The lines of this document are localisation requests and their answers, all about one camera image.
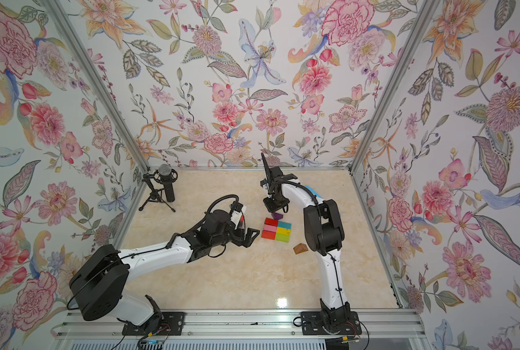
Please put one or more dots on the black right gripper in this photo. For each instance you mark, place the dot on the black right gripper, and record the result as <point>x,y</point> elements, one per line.
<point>270,206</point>

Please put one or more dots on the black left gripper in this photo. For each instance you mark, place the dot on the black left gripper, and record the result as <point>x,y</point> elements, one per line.
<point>247,239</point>

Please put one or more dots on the red rectangular block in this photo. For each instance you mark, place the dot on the red rectangular block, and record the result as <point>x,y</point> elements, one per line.
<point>268,235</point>
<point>271,222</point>

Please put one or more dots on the teal small block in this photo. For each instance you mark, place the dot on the teal small block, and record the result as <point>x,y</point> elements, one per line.
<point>284,225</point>

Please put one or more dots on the pink rectangular block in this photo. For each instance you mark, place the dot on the pink rectangular block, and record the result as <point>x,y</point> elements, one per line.
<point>270,229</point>

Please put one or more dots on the yellow rectangular block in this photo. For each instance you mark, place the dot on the yellow rectangular block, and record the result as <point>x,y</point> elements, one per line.
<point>283,231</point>

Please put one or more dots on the green rectangular block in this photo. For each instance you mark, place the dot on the green rectangular block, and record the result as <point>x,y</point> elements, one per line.
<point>281,237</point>

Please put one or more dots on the brown small block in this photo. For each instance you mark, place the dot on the brown small block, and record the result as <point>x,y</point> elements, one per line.
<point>300,248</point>

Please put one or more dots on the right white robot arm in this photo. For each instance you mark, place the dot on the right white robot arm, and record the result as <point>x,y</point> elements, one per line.
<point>324,235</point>

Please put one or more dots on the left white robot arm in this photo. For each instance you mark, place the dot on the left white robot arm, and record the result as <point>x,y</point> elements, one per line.
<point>98,287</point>

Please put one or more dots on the blue toy microphone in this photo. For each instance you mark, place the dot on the blue toy microphone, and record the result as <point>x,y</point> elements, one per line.
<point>311,190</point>

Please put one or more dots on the black tripod mic stand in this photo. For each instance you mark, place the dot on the black tripod mic stand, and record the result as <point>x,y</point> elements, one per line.
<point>157,193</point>

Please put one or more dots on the black rhinestone microphone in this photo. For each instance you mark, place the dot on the black rhinestone microphone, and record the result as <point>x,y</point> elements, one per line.
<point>167,177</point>

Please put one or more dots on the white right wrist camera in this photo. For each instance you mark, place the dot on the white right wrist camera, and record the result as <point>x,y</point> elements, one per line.
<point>264,184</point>

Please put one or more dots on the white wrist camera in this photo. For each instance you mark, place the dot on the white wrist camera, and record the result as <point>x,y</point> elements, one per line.
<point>237,215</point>
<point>264,184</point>

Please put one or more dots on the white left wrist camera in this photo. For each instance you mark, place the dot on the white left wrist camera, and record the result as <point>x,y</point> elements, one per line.
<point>237,215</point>

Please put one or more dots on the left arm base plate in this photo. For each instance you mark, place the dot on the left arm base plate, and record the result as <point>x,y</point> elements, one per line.
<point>170,323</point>

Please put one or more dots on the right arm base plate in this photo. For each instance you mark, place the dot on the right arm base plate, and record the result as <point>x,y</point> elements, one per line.
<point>312,323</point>

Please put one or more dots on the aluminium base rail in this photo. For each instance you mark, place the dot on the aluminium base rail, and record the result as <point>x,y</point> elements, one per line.
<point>248,329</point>

